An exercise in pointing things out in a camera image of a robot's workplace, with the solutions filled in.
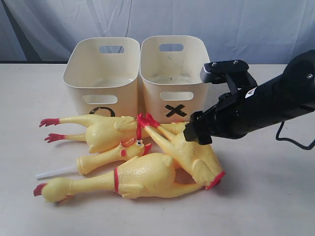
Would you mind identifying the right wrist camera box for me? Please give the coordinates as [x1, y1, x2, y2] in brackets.
[200, 60, 257, 94]

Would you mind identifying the whole yellow rubber chicken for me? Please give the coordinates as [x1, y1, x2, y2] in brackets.
[39, 114, 191, 154]

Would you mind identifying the cream bin marked O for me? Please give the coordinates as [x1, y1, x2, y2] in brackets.
[63, 37, 140, 117]

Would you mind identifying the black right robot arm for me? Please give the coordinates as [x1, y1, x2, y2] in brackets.
[184, 50, 315, 145]

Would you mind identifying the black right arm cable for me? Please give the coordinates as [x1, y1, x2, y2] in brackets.
[275, 119, 315, 150]

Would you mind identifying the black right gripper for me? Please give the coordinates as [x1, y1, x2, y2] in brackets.
[183, 86, 258, 145]

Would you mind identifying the large yellow rubber chicken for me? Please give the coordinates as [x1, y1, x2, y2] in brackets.
[33, 153, 202, 203]

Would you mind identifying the severed rubber chicken head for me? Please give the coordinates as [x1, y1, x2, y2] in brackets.
[35, 138, 152, 179]

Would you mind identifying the headless yellow rubber chicken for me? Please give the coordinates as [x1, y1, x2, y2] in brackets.
[137, 113, 225, 190]

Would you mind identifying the cream bin marked X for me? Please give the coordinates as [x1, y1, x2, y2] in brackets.
[140, 35, 210, 123]

